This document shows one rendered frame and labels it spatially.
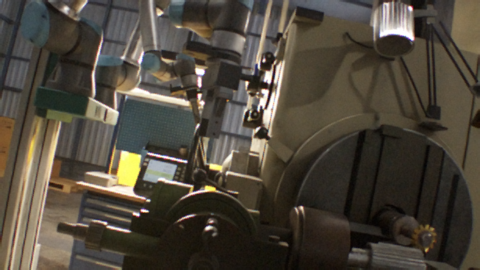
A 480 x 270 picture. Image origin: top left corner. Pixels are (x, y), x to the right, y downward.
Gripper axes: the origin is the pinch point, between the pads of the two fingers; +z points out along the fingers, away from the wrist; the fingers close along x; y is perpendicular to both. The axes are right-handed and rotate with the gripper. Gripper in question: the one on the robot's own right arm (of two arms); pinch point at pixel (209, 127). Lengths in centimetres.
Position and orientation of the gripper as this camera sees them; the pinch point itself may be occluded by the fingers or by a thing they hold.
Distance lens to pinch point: 87.4
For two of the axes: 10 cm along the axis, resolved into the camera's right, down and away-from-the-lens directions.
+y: 9.2, 2.1, 3.4
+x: -3.4, -0.1, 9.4
